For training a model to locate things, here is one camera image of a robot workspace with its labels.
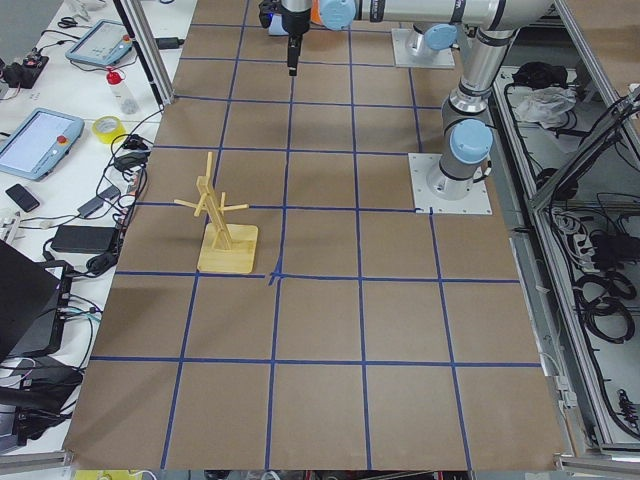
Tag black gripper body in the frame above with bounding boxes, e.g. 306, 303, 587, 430
281, 0, 311, 36

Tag white plastic cup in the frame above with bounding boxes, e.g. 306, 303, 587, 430
268, 16, 287, 36

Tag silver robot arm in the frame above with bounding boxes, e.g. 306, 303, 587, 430
259, 1, 466, 77
319, 0, 551, 200

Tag wooden cup rack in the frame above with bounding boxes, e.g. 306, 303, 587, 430
174, 152, 259, 274

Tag orange cylindrical can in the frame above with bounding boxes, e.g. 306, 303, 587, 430
311, 4, 322, 25

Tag small black power brick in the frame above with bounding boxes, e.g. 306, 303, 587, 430
155, 37, 185, 50

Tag red cap squeeze bottle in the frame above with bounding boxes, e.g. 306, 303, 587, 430
106, 68, 139, 115

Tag far teach pendant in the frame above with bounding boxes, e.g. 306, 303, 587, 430
65, 20, 132, 67

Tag teach pendant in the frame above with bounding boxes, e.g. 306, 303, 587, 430
1, 108, 85, 180
65, 20, 132, 67

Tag yellow tape roll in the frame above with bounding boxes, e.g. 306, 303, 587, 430
92, 116, 126, 144

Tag black scissors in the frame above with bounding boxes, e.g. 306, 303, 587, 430
57, 16, 79, 29

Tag crumpled white cloth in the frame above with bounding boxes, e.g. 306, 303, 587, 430
514, 87, 577, 128

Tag near teach pendant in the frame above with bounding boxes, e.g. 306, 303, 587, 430
1, 108, 85, 180

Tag black power adapter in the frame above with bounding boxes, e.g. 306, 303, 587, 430
51, 225, 117, 254

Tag black smartphone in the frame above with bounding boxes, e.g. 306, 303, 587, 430
5, 184, 40, 212

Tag black laptop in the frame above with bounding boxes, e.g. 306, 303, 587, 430
1, 242, 72, 360

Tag aluminium frame post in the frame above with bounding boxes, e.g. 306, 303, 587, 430
113, 0, 174, 107

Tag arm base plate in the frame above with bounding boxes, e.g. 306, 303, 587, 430
391, 28, 455, 69
408, 153, 492, 215

